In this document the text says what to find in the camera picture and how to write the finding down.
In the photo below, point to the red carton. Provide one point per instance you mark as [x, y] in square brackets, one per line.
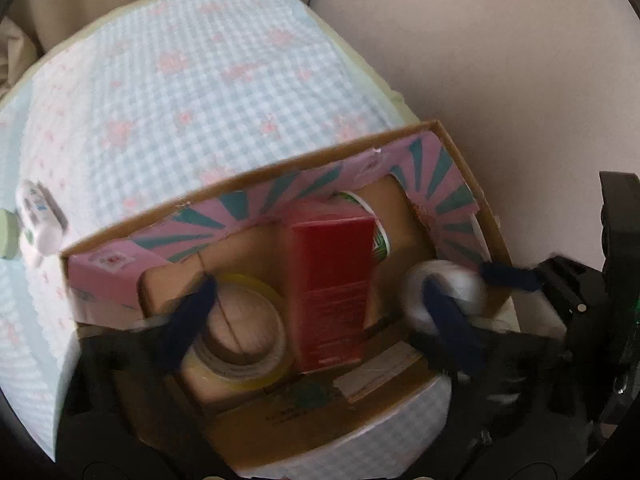
[330, 290]

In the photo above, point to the green and white cup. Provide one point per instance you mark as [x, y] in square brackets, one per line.
[381, 245]

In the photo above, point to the white round container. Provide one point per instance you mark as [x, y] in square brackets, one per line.
[462, 285]

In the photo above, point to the white small bottle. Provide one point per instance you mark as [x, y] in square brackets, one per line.
[40, 212]

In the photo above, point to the cream mattress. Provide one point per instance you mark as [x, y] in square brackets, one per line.
[372, 77]

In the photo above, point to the cardboard box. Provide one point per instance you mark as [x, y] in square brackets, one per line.
[250, 255]

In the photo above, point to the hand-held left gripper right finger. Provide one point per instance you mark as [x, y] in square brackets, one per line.
[452, 325]

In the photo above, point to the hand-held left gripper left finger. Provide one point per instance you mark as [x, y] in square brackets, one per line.
[187, 322]

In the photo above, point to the pale green block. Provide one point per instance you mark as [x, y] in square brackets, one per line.
[7, 235]

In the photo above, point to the clear tape roll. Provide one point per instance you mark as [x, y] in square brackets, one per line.
[245, 330]

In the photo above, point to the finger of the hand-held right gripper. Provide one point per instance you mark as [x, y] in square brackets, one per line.
[510, 277]

